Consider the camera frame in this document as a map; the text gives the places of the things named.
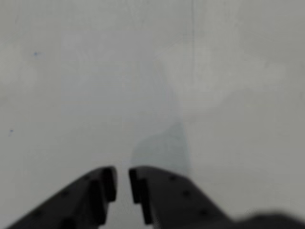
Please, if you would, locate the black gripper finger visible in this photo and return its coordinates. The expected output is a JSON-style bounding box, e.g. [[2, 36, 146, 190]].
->
[[128, 165, 305, 229], [4, 166, 118, 229]]

